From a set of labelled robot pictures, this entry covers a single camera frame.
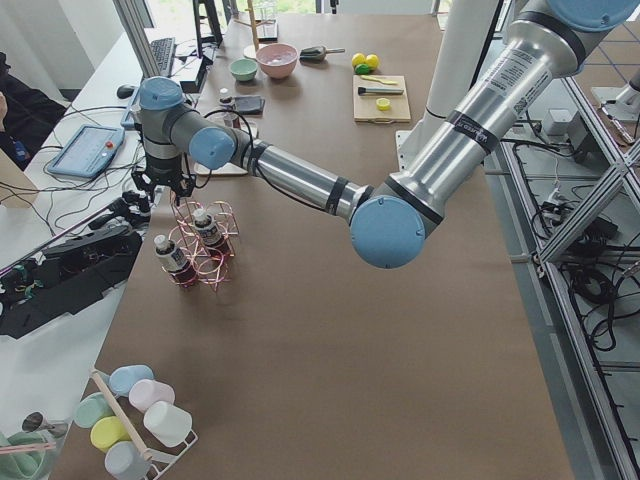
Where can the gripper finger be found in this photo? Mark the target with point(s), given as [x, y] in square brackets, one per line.
[148, 194]
[178, 193]

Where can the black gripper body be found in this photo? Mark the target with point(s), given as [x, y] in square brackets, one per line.
[163, 176]

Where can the copper wire bottle basket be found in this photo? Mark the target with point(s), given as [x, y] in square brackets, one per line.
[212, 269]

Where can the tea bottle white cap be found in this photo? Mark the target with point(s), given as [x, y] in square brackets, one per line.
[174, 261]
[208, 231]
[228, 106]

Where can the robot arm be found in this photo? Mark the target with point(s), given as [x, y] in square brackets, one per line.
[389, 223]

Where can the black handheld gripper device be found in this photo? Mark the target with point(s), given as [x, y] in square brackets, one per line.
[130, 206]

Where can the white rabbit tray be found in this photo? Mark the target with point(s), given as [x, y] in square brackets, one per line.
[228, 169]

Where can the blue teach pendant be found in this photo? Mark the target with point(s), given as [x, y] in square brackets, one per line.
[88, 153]

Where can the black computer mouse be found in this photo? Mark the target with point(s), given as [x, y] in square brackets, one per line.
[125, 91]

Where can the grey folded cloth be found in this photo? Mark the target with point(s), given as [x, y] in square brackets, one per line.
[249, 104]

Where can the black keyboard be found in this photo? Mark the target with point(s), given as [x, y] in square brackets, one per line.
[163, 51]

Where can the green bowl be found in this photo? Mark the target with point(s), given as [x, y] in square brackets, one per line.
[244, 69]

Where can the black monitor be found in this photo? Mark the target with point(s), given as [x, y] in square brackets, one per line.
[207, 24]

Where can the wooden cup tree stand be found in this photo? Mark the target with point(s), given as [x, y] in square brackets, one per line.
[260, 17]

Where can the pink bowl with ice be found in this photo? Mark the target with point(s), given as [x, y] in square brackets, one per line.
[277, 60]

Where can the steel ice scoop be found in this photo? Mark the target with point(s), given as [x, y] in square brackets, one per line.
[318, 53]

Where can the light blue cup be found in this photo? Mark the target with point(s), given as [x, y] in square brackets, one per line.
[122, 379]

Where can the wooden cutting board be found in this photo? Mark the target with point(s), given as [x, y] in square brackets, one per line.
[364, 107]

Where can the pink cup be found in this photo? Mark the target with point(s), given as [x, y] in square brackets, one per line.
[146, 392]

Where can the steel muddler black tip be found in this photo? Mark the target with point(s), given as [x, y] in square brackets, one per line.
[362, 91]

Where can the yellow plastic knife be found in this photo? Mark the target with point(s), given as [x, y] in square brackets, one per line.
[378, 79]

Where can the yellow lemon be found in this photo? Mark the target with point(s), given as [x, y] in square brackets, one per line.
[362, 69]
[358, 59]

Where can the lemon half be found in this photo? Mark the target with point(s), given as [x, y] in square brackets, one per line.
[383, 104]

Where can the green cup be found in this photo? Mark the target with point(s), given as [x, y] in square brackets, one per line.
[91, 409]

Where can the green lime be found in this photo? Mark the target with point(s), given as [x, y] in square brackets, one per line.
[372, 61]

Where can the white cup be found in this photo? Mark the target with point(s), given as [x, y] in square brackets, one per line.
[168, 423]

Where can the yellow cup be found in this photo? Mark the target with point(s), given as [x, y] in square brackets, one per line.
[108, 431]

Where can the white cup rack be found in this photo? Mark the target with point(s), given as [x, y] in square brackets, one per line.
[162, 458]

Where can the grey blue cup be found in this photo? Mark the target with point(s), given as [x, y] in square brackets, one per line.
[123, 461]

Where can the black machine frame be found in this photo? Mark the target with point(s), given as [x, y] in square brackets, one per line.
[71, 277]

